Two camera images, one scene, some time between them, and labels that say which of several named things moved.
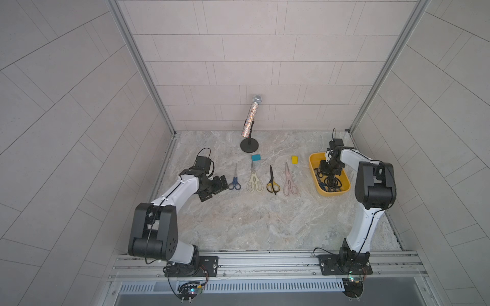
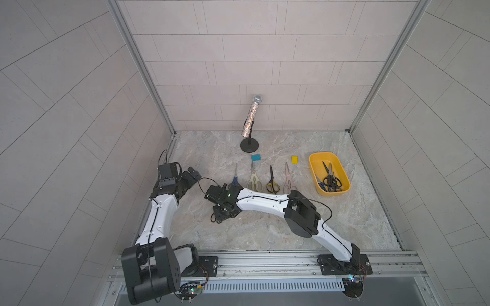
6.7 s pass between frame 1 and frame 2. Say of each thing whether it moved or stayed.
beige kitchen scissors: stayed
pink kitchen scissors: stayed
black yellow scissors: stayed
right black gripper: moved
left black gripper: moved
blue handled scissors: stayed
